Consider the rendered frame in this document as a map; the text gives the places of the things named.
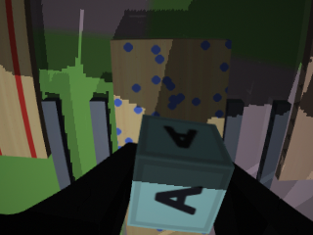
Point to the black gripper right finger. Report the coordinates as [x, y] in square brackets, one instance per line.
[249, 208]

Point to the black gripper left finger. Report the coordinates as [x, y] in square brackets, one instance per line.
[94, 204]

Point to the teal cube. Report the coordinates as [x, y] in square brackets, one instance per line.
[180, 175]

